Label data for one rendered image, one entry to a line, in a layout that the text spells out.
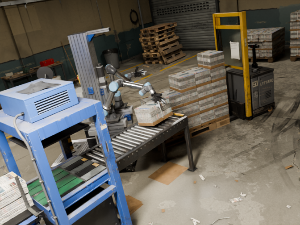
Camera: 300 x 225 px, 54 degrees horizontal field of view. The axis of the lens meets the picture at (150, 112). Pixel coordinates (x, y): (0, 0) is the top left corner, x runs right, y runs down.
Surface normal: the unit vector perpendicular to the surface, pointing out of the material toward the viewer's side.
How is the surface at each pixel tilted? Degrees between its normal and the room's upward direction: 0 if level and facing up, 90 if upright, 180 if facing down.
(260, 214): 0
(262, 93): 90
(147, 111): 90
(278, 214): 0
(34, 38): 90
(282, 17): 90
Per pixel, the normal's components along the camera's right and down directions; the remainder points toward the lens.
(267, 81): 0.41, 0.26
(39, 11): 0.71, 0.13
